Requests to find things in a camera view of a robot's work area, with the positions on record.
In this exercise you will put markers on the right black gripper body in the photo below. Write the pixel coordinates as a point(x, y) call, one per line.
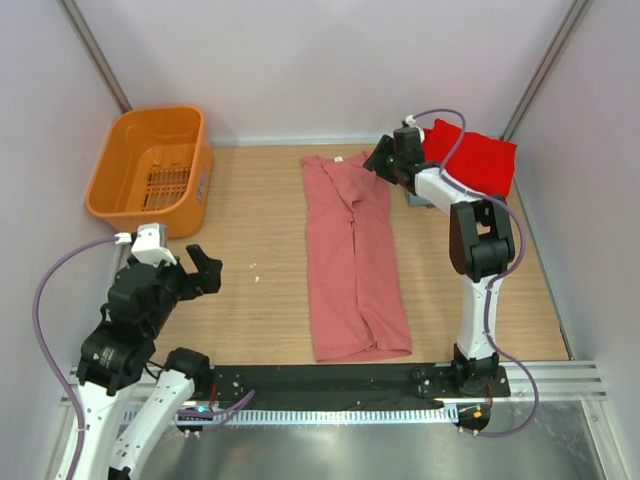
point(398, 162)

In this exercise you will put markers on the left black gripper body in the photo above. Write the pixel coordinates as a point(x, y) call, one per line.
point(176, 284)

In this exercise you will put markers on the pink t shirt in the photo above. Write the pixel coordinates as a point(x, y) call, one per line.
point(355, 303)

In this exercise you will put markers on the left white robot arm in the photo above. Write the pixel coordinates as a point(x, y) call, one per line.
point(113, 359)

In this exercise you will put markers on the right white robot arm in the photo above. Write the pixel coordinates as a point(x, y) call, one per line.
point(481, 248)

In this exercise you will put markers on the grey folded t shirt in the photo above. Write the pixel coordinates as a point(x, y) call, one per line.
point(417, 201)

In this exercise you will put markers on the red folded t shirt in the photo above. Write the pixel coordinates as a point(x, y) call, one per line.
point(482, 163)

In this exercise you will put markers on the orange plastic basket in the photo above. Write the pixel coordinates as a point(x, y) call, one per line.
point(155, 166)

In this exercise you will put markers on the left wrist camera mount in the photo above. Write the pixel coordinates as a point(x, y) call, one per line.
point(148, 244)

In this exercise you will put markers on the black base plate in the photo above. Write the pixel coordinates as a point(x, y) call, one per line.
point(345, 386)

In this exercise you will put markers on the white slotted cable duct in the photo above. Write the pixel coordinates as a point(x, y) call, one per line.
point(249, 418)

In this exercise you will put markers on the aluminium frame rail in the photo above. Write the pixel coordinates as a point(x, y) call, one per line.
point(571, 380)

